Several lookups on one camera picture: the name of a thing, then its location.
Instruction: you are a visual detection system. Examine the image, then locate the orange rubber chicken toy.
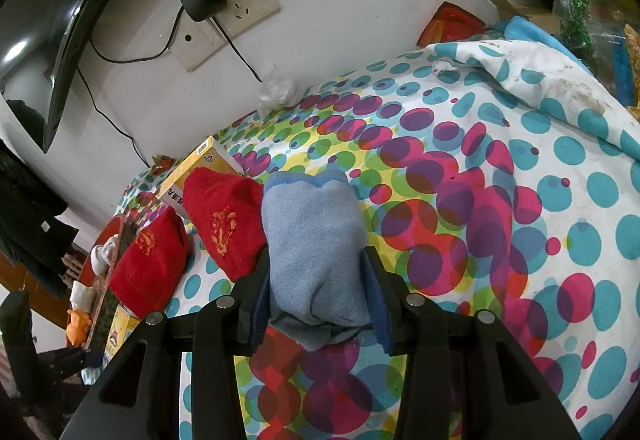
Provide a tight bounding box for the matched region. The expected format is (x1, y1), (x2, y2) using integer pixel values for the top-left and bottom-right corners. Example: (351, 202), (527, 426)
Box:
(66, 309), (93, 347)

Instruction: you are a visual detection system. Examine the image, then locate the clear plastic bag of goods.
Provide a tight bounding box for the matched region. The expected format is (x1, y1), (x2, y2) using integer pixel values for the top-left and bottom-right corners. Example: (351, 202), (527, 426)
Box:
(552, 0), (640, 106)

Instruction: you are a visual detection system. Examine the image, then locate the red packet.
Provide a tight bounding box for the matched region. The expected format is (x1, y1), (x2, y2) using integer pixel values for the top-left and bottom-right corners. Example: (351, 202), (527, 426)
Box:
(419, 3), (486, 46)

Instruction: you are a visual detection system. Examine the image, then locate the light blue sock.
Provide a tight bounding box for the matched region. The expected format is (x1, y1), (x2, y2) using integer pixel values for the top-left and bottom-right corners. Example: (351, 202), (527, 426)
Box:
(261, 171), (373, 352)

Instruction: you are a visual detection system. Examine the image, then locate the white wall socket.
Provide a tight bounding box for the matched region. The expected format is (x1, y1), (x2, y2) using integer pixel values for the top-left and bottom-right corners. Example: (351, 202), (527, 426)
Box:
(212, 0), (281, 34)

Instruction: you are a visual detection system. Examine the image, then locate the blank white wall plate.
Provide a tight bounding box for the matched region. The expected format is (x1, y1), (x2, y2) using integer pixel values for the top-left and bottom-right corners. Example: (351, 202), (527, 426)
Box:
(167, 13), (226, 72)

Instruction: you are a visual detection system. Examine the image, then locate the yellow box with barcode label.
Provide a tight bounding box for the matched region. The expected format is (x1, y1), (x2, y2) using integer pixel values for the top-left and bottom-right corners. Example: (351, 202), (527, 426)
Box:
(157, 136), (246, 216)

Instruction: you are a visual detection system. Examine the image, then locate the cardboard box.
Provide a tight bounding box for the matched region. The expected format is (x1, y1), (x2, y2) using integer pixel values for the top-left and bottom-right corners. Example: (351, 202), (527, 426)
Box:
(477, 0), (561, 36)

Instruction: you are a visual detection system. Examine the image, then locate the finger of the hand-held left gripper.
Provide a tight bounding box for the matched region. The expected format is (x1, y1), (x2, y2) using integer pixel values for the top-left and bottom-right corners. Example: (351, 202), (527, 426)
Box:
(0, 293), (35, 371)

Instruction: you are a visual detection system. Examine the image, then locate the red sock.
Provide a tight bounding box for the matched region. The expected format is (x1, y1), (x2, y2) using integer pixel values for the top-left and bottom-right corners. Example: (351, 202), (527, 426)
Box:
(182, 167), (268, 282)
(108, 206), (190, 316)

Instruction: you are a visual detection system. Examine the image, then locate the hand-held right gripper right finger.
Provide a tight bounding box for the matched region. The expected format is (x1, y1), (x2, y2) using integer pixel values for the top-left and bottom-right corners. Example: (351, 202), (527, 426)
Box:
(362, 245), (583, 440)

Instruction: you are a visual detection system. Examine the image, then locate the yellow box with lips picture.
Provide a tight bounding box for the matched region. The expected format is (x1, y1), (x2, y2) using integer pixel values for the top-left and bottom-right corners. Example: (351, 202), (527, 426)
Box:
(102, 303), (142, 368)

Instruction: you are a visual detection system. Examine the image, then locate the large white sock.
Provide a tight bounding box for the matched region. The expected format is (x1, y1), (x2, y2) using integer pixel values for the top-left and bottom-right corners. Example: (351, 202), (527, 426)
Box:
(69, 281), (97, 311)

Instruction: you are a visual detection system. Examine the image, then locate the crumpled white plastic bag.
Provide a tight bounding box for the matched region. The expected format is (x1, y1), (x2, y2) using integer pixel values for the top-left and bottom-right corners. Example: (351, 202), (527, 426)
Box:
(257, 65), (306, 113)

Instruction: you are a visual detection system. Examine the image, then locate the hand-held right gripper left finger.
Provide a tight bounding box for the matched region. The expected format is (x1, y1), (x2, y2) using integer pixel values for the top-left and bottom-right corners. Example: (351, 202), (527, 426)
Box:
(60, 247), (273, 440)

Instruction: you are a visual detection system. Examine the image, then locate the black cloth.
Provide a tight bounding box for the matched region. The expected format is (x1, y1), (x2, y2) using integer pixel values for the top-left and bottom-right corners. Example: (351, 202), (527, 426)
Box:
(0, 100), (81, 298)

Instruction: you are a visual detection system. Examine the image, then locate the polka dot tablecloth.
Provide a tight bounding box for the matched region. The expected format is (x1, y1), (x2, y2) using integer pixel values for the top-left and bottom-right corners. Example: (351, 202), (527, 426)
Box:
(82, 18), (640, 440)

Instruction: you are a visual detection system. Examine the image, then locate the black cable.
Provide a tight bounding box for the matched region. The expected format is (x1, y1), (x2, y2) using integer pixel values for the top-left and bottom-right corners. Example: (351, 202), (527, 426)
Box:
(91, 3), (183, 65)
(75, 68), (153, 169)
(212, 15), (263, 84)

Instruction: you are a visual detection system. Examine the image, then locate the small white sock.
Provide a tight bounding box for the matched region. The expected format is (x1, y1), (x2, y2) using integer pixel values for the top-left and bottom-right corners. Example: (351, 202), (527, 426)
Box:
(89, 234), (121, 273)

